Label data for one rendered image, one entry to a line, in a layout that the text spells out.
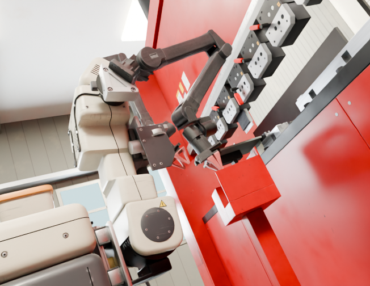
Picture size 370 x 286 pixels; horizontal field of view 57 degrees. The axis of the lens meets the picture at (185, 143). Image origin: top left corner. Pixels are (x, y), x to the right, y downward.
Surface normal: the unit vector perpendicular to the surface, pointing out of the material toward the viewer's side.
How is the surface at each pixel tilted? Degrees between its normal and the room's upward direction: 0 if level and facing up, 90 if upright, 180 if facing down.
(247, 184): 90
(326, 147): 90
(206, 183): 90
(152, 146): 90
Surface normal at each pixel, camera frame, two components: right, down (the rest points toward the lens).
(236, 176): 0.04, -0.39
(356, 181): -0.90, 0.28
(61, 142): 0.36, -0.48
